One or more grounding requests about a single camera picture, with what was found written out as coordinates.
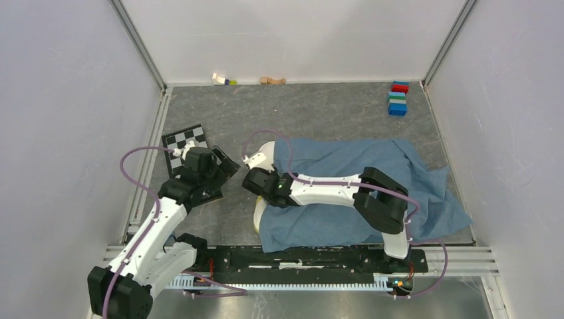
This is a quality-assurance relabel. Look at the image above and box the white pillow with yellow side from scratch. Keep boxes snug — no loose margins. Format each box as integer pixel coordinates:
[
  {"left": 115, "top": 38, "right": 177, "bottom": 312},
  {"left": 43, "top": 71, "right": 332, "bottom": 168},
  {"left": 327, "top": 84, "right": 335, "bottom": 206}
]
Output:
[{"left": 253, "top": 140, "right": 277, "bottom": 234}]

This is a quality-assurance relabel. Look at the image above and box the blue fabric pillowcase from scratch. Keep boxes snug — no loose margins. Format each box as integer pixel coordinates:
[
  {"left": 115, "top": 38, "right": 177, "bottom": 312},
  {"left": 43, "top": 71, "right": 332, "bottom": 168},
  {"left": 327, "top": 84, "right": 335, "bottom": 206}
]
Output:
[{"left": 250, "top": 138, "right": 472, "bottom": 259}]

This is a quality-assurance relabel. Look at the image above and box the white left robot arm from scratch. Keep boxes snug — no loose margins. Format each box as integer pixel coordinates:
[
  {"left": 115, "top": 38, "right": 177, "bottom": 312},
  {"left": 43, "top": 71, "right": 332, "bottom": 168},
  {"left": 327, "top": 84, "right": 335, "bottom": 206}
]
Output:
[{"left": 87, "top": 146, "right": 239, "bottom": 318}]

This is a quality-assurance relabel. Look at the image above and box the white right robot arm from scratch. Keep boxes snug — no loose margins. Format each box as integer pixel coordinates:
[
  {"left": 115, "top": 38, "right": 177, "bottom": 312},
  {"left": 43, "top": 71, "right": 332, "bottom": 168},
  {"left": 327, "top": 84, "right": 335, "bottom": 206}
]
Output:
[{"left": 242, "top": 167, "right": 411, "bottom": 271}]

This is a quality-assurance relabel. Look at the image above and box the black white checkerboard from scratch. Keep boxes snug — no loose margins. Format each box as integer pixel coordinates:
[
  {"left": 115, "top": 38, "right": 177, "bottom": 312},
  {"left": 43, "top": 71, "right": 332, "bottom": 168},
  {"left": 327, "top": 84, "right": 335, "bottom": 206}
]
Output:
[{"left": 159, "top": 124, "right": 221, "bottom": 211}]

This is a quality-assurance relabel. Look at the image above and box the small white coloured toy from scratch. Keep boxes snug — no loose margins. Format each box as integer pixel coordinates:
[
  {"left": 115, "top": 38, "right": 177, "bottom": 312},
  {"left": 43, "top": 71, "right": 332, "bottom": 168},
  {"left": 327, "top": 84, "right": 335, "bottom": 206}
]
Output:
[{"left": 211, "top": 73, "right": 238, "bottom": 86}]

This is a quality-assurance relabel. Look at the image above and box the small wooden toy piece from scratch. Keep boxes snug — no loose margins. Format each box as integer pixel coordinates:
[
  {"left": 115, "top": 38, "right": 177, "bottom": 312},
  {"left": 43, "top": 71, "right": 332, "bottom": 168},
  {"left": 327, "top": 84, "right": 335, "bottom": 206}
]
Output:
[{"left": 259, "top": 76, "right": 286, "bottom": 85}]

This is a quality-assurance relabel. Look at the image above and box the light blue toothed strip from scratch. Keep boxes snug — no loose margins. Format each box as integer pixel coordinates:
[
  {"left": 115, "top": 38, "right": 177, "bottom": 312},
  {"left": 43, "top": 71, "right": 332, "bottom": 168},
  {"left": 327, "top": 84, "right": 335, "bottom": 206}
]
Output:
[{"left": 165, "top": 274, "right": 392, "bottom": 292}]

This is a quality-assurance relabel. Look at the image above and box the blue green white block stack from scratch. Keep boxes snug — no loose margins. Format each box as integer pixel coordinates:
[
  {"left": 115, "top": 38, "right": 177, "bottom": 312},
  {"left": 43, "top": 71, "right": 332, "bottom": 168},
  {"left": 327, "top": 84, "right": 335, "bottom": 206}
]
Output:
[{"left": 387, "top": 92, "right": 408, "bottom": 116}]

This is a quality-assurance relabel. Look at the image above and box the red and blue block stack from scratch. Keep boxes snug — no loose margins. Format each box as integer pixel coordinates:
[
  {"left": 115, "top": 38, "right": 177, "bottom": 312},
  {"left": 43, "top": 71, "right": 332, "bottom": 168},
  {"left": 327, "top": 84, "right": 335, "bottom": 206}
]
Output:
[{"left": 391, "top": 81, "right": 410, "bottom": 94}]

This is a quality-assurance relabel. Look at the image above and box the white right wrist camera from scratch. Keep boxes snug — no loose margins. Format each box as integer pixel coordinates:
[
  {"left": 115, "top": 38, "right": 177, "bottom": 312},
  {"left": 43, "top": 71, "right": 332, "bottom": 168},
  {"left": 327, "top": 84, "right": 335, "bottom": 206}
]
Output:
[{"left": 243, "top": 152, "right": 275, "bottom": 172}]

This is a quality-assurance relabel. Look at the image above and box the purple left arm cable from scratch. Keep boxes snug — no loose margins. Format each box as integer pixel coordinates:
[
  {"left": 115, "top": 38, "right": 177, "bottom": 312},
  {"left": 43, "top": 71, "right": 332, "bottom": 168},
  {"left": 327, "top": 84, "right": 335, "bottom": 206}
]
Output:
[{"left": 101, "top": 147, "right": 249, "bottom": 319}]

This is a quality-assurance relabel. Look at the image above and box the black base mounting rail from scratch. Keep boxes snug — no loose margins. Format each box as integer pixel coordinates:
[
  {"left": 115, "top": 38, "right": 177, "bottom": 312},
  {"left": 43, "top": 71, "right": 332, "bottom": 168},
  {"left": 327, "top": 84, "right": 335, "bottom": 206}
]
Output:
[{"left": 188, "top": 245, "right": 429, "bottom": 284}]

